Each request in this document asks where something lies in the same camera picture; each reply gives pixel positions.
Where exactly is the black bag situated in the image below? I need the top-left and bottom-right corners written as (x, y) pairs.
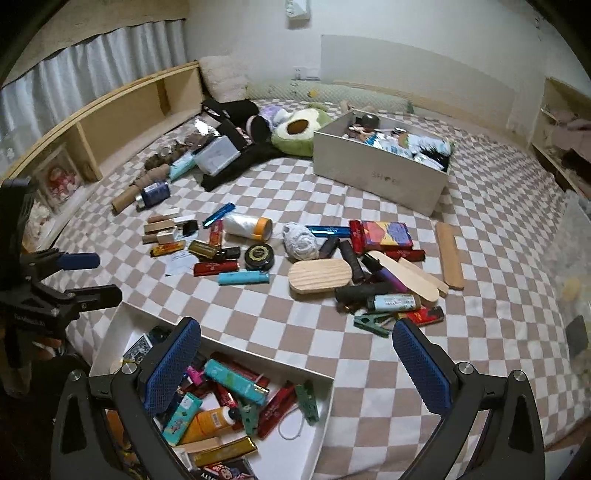
top-left (201, 98), bottom-right (291, 193)

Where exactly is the red gold lighter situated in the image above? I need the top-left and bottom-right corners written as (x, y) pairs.
top-left (397, 306), bottom-right (445, 326)

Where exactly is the cyan lighter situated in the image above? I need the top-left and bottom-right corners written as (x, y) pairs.
top-left (218, 271), bottom-right (271, 286)

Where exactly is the wooden bedside shelf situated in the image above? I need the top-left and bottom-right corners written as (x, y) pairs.
top-left (0, 61), bottom-right (205, 241)

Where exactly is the white wall panel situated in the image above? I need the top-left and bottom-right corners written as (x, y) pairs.
top-left (320, 34), bottom-right (519, 136)

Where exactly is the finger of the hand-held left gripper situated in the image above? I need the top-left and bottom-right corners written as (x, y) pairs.
top-left (21, 248), bottom-right (101, 280)
top-left (44, 284), bottom-right (123, 324)

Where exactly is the purple lighter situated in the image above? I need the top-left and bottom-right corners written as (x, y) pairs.
top-left (360, 253), bottom-right (411, 295)

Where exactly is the silver bottle with orange cap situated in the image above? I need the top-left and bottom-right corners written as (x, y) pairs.
top-left (223, 213), bottom-right (273, 241)

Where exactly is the large white shoe box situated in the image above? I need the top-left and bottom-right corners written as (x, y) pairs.
top-left (313, 110), bottom-right (456, 217)

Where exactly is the white fuzzy pillow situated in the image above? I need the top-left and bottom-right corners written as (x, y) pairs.
top-left (198, 56), bottom-right (250, 105)

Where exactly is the orange tube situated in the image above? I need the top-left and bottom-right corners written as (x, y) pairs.
top-left (180, 406), bottom-right (239, 446)

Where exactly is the wooden side shelf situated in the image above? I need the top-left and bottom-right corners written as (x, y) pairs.
top-left (527, 76), bottom-right (591, 200)

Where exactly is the black white fuzzy cloth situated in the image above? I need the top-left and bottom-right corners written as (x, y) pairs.
top-left (411, 138), bottom-right (455, 174)

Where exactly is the round black tin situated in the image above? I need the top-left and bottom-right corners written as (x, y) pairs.
top-left (244, 243), bottom-right (276, 272)

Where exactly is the colourful patterned box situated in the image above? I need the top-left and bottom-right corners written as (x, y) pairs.
top-left (361, 220), bottom-right (414, 250)

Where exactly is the avocado plush toy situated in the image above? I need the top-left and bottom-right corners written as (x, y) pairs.
top-left (271, 108), bottom-right (334, 159)

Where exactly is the gold flat lighter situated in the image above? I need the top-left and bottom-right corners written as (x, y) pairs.
top-left (189, 438), bottom-right (257, 467)

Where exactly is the short wide wooden stick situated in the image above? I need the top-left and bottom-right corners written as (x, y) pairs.
top-left (435, 222), bottom-right (465, 291)

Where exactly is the white paper slip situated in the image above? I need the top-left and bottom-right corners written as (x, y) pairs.
top-left (164, 253), bottom-right (197, 277)

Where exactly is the light blue printed lighter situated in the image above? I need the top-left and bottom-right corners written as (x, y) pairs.
top-left (368, 294), bottom-right (422, 313)

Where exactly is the clear plastic case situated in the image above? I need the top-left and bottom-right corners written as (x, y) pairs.
top-left (193, 135), bottom-right (241, 176)

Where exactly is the white curtain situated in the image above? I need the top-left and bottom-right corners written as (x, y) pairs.
top-left (0, 25), bottom-right (188, 155)

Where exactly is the brown white checkered blanket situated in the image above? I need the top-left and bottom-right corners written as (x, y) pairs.
top-left (46, 98), bottom-right (591, 480)

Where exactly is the dark red lighter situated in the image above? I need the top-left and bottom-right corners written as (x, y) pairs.
top-left (193, 260), bottom-right (240, 277)

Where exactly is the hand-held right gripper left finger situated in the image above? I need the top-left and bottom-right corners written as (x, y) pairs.
top-left (50, 318), bottom-right (203, 480)

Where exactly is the long wooden stick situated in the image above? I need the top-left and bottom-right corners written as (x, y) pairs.
top-left (397, 257), bottom-right (450, 297)
top-left (367, 250), bottom-right (439, 304)

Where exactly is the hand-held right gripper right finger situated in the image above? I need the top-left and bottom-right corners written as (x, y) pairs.
top-left (392, 318), bottom-right (548, 480)

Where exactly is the playing card box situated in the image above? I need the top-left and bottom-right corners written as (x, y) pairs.
top-left (122, 333), bottom-right (156, 366)

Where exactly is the white string loop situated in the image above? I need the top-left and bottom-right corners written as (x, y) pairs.
top-left (277, 405), bottom-right (309, 441)

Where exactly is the long black tube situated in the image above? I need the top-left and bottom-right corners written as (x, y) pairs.
top-left (335, 282), bottom-right (398, 308)

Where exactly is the blue metallic pen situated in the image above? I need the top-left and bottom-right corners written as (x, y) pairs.
top-left (305, 224), bottom-right (354, 237)

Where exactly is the green clothespin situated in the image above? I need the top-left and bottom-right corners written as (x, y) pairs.
top-left (294, 381), bottom-right (321, 425)
top-left (353, 311), bottom-right (398, 340)
top-left (237, 403), bottom-right (264, 437)

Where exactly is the brown cloth roll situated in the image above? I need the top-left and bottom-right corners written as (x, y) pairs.
top-left (130, 166), bottom-right (172, 190)

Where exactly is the oval wooden block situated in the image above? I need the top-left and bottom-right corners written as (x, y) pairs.
top-left (287, 258), bottom-right (354, 302)

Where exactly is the blue metallic lighter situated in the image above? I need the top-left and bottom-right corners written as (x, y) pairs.
top-left (203, 203), bottom-right (236, 230)

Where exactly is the teal dotted lighter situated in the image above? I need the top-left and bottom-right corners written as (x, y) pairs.
top-left (203, 359), bottom-right (270, 407)

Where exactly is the dark blue jar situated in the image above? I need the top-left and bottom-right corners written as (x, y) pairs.
top-left (136, 181), bottom-right (171, 209)

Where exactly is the teal tube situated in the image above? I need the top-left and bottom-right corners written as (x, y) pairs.
top-left (168, 154), bottom-right (197, 182)

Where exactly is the teal floral lighter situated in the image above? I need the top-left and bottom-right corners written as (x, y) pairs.
top-left (163, 393), bottom-right (203, 446)

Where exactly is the white crumpled net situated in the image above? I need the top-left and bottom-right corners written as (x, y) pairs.
top-left (283, 222), bottom-right (322, 262)

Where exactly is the framed doll picture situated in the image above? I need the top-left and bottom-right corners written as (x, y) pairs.
top-left (31, 142), bottom-right (89, 214)

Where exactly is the shiny red lighter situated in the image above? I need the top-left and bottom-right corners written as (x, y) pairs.
top-left (255, 383), bottom-right (297, 439)

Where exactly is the black grip cylinder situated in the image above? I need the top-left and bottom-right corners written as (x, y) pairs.
top-left (340, 240), bottom-right (368, 283)

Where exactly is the brown cardboard tube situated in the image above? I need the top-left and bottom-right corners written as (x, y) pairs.
top-left (112, 185), bottom-right (144, 213)

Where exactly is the shallow white cardboard box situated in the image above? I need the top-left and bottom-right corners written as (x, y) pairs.
top-left (89, 301), bottom-right (335, 480)

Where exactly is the clear plastic bag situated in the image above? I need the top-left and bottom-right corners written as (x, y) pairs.
top-left (549, 191), bottom-right (591, 324)

